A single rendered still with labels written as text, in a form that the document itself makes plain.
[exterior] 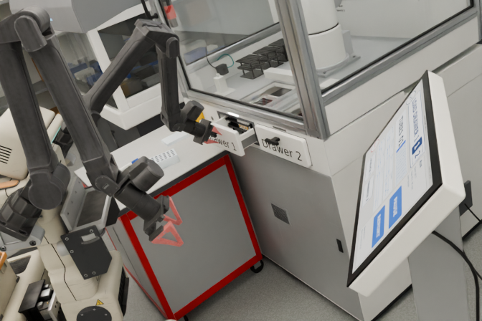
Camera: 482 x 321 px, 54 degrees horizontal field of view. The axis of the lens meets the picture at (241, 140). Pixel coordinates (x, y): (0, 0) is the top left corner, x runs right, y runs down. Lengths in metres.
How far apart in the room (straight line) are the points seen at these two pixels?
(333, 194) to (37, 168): 1.00
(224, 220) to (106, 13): 1.21
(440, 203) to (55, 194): 0.82
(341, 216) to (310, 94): 0.49
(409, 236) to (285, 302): 1.54
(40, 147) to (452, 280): 0.99
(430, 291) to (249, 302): 1.33
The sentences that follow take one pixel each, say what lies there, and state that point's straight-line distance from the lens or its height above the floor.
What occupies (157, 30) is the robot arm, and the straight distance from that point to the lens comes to 1.51.
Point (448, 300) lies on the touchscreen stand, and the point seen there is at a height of 0.74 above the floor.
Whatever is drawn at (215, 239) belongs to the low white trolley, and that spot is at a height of 0.36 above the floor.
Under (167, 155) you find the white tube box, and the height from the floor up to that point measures 0.80.
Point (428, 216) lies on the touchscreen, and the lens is 0.89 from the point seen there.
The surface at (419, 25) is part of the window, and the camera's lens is 1.91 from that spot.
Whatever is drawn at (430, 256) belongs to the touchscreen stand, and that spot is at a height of 0.88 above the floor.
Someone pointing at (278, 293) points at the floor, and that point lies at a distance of 2.45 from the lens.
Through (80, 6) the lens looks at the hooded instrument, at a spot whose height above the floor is 1.49.
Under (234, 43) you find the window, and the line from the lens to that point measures 1.81.
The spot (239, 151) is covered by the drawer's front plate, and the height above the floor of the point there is 0.84.
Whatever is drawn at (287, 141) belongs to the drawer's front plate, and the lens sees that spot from 1.73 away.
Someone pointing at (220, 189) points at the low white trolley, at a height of 0.58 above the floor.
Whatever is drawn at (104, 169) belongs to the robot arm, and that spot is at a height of 1.25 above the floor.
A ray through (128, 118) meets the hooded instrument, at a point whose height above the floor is 0.86.
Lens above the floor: 1.68
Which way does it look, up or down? 25 degrees down
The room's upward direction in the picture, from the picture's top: 17 degrees counter-clockwise
